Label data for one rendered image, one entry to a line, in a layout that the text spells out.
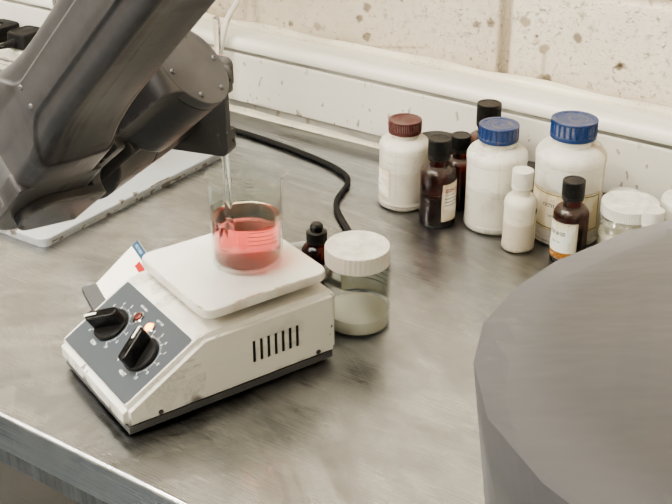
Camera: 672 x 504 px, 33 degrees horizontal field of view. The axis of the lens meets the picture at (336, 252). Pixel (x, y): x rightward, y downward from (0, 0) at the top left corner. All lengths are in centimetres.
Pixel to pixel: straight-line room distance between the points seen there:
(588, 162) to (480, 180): 11
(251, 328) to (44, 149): 34
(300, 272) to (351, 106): 50
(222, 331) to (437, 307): 25
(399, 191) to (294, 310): 34
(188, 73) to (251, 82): 80
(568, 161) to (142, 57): 65
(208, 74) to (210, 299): 26
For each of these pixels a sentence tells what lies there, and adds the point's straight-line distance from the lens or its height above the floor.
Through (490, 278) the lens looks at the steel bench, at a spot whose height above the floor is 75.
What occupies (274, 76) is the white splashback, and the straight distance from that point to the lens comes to 148.
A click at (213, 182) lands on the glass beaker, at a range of 96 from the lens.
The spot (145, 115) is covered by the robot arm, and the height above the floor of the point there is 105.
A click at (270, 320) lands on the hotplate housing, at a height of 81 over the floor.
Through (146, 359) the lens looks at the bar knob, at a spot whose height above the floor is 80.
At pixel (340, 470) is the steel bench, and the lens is 88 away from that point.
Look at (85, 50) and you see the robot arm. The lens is 58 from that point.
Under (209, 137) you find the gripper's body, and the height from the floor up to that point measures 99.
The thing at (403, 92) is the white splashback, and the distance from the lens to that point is 137.
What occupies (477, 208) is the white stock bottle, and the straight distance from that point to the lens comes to 120.
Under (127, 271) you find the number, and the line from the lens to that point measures 110.
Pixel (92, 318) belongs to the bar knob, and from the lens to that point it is 97.
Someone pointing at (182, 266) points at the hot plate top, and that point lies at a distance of 97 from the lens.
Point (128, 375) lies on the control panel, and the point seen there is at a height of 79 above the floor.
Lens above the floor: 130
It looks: 28 degrees down
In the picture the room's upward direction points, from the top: straight up
